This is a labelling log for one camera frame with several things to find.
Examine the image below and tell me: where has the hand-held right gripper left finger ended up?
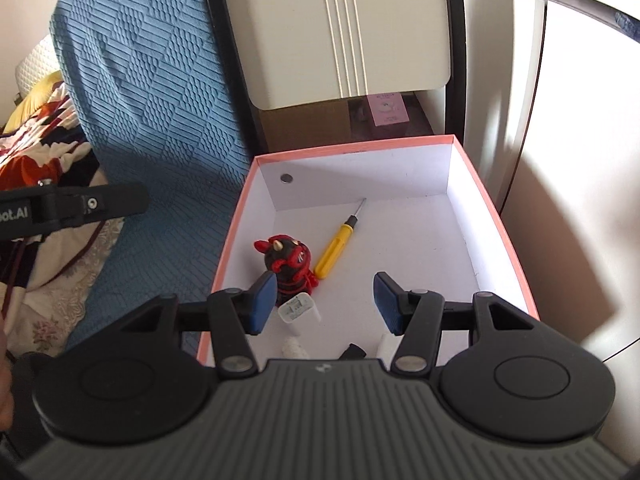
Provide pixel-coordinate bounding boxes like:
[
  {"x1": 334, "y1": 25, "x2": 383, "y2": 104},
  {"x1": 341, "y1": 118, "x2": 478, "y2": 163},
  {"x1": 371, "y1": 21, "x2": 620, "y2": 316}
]
[{"x1": 120, "y1": 271, "x2": 278, "y2": 379}]

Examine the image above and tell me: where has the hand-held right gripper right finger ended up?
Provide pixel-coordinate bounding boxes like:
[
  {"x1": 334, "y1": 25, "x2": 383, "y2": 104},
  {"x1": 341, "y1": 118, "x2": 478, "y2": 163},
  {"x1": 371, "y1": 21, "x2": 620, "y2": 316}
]
[{"x1": 373, "y1": 271, "x2": 538, "y2": 377}]

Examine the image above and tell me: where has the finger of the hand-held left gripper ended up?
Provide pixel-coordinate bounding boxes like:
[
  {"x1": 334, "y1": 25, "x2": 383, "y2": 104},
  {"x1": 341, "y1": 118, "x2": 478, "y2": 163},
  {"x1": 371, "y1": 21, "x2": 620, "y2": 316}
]
[{"x1": 36, "y1": 179, "x2": 150, "y2": 234}]

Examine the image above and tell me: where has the white charger plug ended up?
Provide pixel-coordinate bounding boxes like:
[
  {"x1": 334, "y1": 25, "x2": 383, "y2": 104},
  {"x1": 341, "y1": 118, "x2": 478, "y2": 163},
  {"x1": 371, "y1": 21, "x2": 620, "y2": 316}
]
[{"x1": 278, "y1": 293, "x2": 321, "y2": 336}]

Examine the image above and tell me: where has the small white adapter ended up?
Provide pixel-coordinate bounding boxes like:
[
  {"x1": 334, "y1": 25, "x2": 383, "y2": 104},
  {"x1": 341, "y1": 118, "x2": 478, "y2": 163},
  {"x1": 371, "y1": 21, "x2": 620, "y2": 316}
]
[{"x1": 377, "y1": 332, "x2": 402, "y2": 361}]

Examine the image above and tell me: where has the red and black devil figurine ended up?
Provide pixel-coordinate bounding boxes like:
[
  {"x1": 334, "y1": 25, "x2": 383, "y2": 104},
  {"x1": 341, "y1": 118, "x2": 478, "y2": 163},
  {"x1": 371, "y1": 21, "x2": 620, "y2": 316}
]
[{"x1": 253, "y1": 234, "x2": 321, "y2": 297}]

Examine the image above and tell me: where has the pink-rimmed white cardboard box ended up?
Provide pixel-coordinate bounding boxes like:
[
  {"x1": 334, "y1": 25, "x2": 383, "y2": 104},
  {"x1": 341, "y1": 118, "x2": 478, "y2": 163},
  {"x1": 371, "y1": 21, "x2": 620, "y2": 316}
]
[{"x1": 196, "y1": 134, "x2": 540, "y2": 367}]

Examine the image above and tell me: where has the yellow-handled screwdriver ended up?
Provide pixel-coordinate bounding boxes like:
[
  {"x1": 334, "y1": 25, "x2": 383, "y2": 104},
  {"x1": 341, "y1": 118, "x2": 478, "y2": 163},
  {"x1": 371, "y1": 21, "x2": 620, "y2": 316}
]
[{"x1": 312, "y1": 198, "x2": 368, "y2": 280}]

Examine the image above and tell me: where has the floral printed quilt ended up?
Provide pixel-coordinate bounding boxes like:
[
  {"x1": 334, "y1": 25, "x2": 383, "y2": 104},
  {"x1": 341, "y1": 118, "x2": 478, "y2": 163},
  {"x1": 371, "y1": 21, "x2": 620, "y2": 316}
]
[{"x1": 0, "y1": 71, "x2": 127, "y2": 362}]

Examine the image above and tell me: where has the yellow pillow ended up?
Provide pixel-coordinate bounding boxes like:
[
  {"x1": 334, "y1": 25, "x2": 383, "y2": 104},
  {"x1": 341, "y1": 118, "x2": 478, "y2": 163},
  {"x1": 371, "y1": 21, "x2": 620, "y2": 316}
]
[{"x1": 2, "y1": 70, "x2": 67, "y2": 132}]

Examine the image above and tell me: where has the blue textured blanket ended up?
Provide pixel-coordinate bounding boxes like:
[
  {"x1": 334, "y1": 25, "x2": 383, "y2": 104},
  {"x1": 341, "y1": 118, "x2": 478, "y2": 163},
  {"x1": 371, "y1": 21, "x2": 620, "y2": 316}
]
[{"x1": 49, "y1": 0, "x2": 252, "y2": 357}]

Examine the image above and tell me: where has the white quilted pillow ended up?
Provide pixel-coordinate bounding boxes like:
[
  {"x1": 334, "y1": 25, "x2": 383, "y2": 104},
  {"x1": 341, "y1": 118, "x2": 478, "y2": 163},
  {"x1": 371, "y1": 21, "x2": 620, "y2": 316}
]
[{"x1": 14, "y1": 34, "x2": 62, "y2": 97}]

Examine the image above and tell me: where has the brown cardboard box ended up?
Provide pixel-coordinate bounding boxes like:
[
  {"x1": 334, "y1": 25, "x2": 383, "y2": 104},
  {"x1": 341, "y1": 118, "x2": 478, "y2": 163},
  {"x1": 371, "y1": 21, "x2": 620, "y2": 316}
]
[{"x1": 259, "y1": 98, "x2": 352, "y2": 154}]

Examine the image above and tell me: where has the small pink box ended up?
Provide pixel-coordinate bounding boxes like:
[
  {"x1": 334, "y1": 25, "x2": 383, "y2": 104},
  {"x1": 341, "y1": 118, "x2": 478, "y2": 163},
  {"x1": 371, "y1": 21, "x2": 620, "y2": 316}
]
[{"x1": 368, "y1": 92, "x2": 410, "y2": 127}]

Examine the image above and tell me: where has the cream striped furniture panel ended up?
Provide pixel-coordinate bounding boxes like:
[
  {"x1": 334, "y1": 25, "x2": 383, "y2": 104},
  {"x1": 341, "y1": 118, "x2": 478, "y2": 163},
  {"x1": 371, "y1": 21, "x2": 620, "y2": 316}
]
[{"x1": 217, "y1": 0, "x2": 453, "y2": 111}]

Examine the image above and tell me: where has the dark red cable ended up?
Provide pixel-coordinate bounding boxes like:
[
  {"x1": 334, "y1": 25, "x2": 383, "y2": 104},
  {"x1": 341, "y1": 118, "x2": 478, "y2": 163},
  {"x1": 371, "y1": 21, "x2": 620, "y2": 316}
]
[{"x1": 57, "y1": 217, "x2": 113, "y2": 278}]

